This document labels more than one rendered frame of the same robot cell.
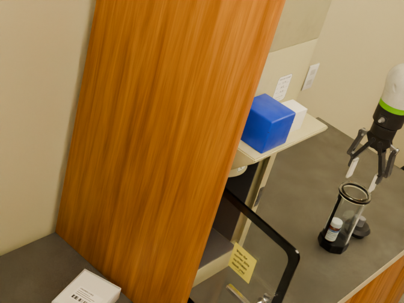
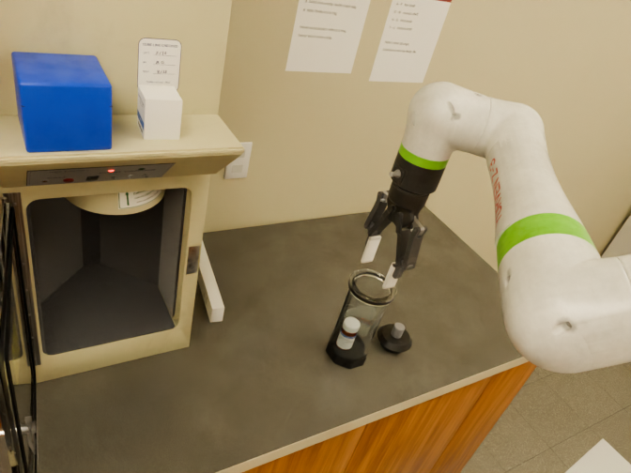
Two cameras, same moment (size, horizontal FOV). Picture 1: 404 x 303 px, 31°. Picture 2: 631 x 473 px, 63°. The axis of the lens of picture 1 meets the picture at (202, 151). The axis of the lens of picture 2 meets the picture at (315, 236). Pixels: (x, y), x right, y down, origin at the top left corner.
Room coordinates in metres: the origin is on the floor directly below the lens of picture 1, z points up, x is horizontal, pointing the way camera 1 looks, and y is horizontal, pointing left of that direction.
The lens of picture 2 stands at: (1.11, -0.65, 1.87)
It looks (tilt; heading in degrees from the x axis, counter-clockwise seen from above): 35 degrees down; 18
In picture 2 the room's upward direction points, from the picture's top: 16 degrees clockwise
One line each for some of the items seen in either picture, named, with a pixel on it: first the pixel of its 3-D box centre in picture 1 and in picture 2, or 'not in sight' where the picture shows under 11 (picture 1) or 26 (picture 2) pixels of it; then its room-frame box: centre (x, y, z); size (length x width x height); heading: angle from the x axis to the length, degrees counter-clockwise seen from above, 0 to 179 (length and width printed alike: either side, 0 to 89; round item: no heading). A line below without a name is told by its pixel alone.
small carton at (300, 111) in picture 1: (290, 115); (159, 112); (1.66, -0.19, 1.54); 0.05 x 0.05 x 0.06; 53
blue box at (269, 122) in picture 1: (263, 122); (63, 101); (1.56, -0.12, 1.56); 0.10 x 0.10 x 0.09; 57
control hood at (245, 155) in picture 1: (270, 146); (124, 163); (1.62, -0.16, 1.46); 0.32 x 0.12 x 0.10; 147
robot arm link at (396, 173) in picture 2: (389, 115); (415, 171); (2.00, -0.50, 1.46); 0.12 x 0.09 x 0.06; 147
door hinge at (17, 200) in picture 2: not in sight; (23, 293); (1.53, -0.04, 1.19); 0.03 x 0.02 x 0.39; 147
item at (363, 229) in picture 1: (358, 225); (395, 335); (2.11, -0.59, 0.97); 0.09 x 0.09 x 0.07
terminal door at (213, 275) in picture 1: (232, 275); (18, 370); (1.42, -0.16, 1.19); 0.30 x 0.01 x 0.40; 50
